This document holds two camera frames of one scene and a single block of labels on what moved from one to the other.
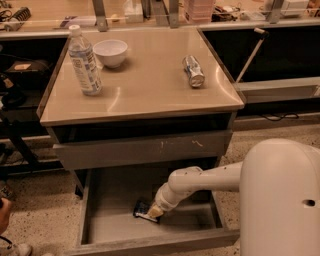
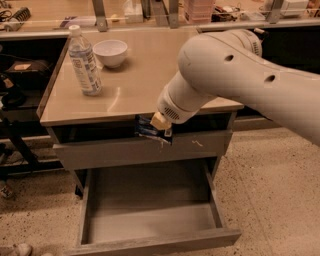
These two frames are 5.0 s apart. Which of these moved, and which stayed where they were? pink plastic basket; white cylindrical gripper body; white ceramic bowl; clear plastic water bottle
Moved: white cylindrical gripper body
Stayed: pink plastic basket; clear plastic water bottle; white ceramic bowl
